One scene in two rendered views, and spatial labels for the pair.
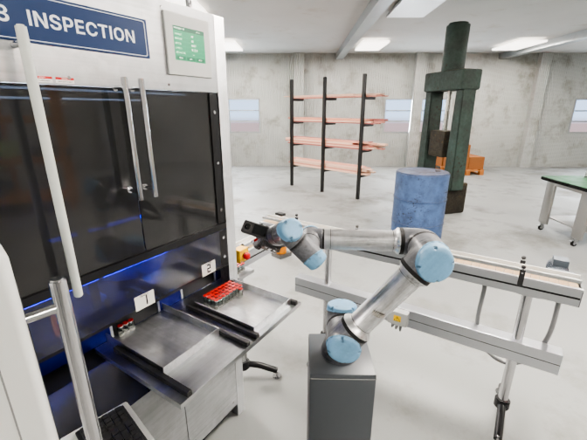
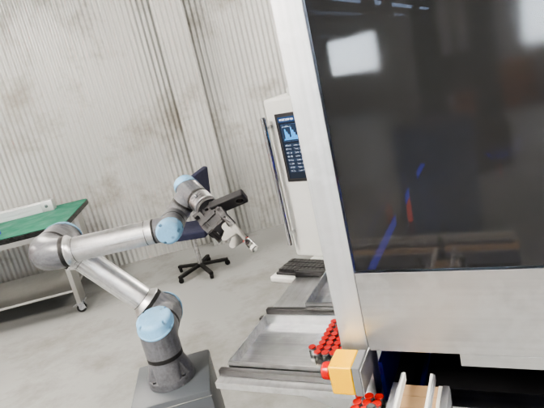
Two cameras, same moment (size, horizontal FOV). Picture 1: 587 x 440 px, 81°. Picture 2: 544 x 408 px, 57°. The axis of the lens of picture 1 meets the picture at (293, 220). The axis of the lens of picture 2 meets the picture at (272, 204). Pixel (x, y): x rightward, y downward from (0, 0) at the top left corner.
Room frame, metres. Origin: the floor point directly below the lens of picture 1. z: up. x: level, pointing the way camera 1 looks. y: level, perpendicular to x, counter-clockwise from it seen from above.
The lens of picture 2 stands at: (2.67, 0.10, 1.68)
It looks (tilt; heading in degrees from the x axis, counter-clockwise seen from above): 15 degrees down; 174
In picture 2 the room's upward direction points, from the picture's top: 13 degrees counter-clockwise
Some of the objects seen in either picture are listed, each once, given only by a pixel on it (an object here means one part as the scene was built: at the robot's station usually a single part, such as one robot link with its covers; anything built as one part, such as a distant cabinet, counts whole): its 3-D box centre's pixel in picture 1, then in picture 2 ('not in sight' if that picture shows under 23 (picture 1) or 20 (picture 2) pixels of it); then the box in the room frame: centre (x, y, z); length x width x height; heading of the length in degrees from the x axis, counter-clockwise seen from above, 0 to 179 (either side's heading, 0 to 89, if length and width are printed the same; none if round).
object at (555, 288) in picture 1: (386, 246); not in sight; (1.98, -0.58, 0.92); 1.90 x 0.15 x 0.16; 57
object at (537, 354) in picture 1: (403, 314); not in sight; (1.90, -0.71, 0.49); 1.60 x 0.08 x 0.12; 57
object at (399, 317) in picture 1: (398, 316); not in sight; (1.86, -0.65, 0.50); 0.12 x 0.05 x 0.09; 57
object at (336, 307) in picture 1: (341, 318); (158, 332); (1.16, -0.19, 0.96); 0.13 x 0.12 x 0.14; 175
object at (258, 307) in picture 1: (243, 303); (299, 343); (1.36, 0.23, 0.90); 0.34 x 0.26 x 0.04; 57
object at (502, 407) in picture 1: (500, 408); not in sight; (1.58, -1.21, 0.07); 0.50 x 0.08 x 0.14; 147
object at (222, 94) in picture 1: (227, 249); (355, 329); (1.63, 0.34, 1.05); 0.07 x 0.06 x 2.10; 57
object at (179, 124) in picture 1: (183, 167); not in sight; (1.41, 0.45, 1.51); 0.43 x 0.01 x 0.59; 147
